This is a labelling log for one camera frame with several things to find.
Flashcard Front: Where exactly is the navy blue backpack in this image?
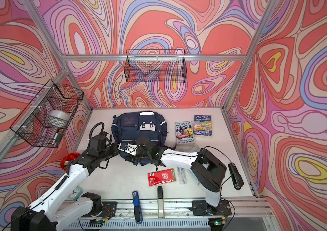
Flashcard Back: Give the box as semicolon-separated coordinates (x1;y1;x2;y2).
112;111;168;166

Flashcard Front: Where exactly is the grey treehouse book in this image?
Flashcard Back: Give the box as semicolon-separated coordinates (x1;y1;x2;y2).
175;121;195;145

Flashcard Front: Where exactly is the blue treehouse book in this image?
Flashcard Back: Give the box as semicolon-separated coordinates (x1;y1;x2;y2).
193;115;213;138

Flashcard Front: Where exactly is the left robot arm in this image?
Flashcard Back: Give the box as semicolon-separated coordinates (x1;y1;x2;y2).
10;132;118;231

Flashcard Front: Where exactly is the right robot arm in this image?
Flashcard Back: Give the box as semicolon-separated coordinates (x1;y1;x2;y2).
118;136;227;208

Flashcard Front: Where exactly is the clear pen pack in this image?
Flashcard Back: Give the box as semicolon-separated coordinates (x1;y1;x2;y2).
177;167;187;185

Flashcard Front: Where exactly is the red packet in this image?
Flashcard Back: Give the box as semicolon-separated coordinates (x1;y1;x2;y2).
148;168;177;187

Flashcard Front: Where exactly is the red cup with markers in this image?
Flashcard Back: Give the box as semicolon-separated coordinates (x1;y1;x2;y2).
60;153;81;171

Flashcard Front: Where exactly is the black beige stapler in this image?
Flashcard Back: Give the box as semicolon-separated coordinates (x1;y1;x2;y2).
157;186;164;219

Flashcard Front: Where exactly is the grey calculator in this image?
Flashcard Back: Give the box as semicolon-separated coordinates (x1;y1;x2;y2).
181;145;201;153

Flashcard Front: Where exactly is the white tape roll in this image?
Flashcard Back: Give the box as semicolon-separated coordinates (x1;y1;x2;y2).
47;110;70;129

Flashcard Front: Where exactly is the blue stapler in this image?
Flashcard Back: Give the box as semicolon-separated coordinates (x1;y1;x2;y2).
132;191;143;224

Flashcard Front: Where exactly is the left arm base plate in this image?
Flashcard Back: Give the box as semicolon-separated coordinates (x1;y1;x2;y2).
81;201;117;219

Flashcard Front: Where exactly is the left wire basket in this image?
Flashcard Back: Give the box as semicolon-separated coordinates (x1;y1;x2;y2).
10;80;84;148

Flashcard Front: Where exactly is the wire basket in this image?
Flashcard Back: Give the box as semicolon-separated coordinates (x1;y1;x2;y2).
124;49;187;83
10;80;84;148

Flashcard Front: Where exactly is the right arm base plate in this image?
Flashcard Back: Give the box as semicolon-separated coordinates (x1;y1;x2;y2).
189;199;232;217

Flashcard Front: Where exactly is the back wire basket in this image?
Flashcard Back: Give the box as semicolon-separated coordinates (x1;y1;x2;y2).
124;49;187;83

